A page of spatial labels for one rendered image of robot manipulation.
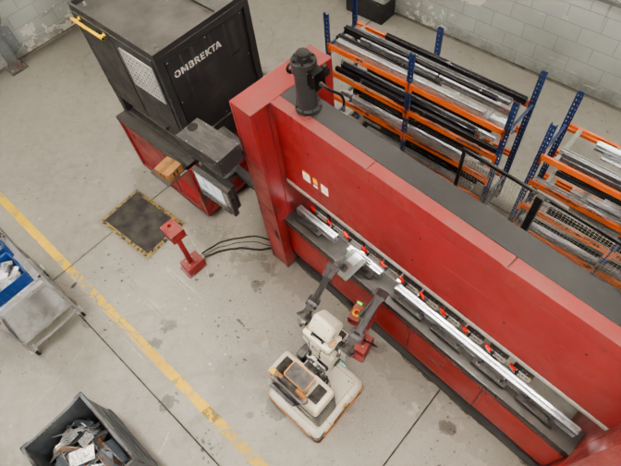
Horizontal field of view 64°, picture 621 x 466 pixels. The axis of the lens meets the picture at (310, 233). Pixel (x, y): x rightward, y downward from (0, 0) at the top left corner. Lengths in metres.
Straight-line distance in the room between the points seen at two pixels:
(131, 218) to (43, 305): 1.42
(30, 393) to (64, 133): 3.65
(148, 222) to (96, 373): 1.83
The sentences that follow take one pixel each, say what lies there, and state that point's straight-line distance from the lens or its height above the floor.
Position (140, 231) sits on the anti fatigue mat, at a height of 0.01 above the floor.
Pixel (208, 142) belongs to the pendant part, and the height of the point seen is 1.95.
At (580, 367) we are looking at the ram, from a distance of 3.40.
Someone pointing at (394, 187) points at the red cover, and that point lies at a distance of 3.20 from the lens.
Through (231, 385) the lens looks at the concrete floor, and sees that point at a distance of 5.16.
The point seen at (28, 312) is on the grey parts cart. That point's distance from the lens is 5.94.
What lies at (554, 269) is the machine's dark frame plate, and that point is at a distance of 3.07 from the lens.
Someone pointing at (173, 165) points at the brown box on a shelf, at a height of 1.10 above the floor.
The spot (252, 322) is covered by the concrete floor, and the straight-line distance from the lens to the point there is 5.33.
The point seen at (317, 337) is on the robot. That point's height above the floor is 1.27.
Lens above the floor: 4.84
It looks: 57 degrees down
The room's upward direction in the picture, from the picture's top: 9 degrees counter-clockwise
